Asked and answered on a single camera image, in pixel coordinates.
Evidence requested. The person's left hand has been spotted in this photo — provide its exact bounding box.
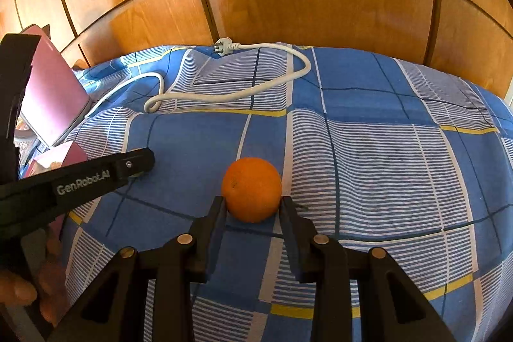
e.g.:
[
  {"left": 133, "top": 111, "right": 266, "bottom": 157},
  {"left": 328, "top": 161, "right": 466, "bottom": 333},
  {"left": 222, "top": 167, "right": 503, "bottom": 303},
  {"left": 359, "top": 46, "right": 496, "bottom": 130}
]
[{"left": 0, "top": 234, "right": 71, "bottom": 329}]

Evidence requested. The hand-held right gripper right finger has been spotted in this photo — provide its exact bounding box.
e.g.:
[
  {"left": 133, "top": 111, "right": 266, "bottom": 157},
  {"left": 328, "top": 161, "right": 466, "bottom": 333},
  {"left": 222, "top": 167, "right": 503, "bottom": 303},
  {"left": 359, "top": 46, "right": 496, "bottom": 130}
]
[{"left": 280, "top": 196, "right": 458, "bottom": 342}]

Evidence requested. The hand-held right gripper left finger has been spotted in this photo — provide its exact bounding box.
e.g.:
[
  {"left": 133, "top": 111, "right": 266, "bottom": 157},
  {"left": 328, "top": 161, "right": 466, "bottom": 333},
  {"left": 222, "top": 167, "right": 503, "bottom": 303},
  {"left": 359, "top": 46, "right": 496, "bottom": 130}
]
[{"left": 46, "top": 196, "right": 228, "bottom": 342}]

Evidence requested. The white power cord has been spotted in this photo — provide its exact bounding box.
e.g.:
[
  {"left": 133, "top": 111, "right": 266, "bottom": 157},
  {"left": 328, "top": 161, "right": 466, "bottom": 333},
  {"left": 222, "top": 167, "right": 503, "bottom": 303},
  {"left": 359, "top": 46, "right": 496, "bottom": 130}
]
[{"left": 86, "top": 38, "right": 311, "bottom": 118}]

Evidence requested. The pink electric kettle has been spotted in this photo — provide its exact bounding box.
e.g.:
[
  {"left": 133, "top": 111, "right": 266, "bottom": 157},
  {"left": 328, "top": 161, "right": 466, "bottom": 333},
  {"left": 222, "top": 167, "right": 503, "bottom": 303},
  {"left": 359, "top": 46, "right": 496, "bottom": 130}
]
[{"left": 18, "top": 25, "right": 92, "bottom": 148}]

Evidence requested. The pink tray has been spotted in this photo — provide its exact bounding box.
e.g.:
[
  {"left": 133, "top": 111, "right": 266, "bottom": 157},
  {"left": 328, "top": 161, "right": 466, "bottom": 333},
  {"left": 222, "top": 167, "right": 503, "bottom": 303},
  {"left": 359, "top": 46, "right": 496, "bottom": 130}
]
[{"left": 18, "top": 141, "right": 88, "bottom": 179}]

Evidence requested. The large orange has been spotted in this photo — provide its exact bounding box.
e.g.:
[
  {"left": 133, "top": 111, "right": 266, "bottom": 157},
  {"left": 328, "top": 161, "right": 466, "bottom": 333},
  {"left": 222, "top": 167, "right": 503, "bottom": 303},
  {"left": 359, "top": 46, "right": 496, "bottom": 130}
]
[{"left": 222, "top": 157, "right": 283, "bottom": 223}]

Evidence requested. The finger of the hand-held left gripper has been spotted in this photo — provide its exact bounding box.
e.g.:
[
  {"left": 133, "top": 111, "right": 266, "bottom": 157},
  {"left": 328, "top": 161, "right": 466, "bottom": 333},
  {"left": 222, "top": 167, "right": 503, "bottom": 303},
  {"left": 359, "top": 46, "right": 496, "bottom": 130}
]
[
  {"left": 113, "top": 148, "right": 156, "bottom": 186},
  {"left": 0, "top": 33, "right": 42, "bottom": 182}
]

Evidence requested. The blue plaid blanket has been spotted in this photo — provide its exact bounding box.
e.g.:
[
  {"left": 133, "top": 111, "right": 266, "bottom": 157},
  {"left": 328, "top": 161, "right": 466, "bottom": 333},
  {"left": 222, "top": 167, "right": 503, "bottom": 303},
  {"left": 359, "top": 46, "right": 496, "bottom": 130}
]
[{"left": 60, "top": 43, "right": 513, "bottom": 342}]

